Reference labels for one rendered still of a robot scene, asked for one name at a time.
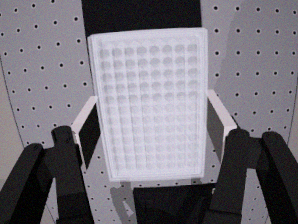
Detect black rectangular plate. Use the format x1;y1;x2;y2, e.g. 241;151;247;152
133;183;216;224

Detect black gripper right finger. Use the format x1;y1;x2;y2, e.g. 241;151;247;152
202;90;298;224

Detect grey perforated breadboard plate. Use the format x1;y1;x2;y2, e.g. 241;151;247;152
0;0;298;224

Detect black rectangular frame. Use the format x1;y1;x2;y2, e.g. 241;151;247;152
81;0;202;44

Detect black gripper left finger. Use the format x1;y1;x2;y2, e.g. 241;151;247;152
0;96;101;224

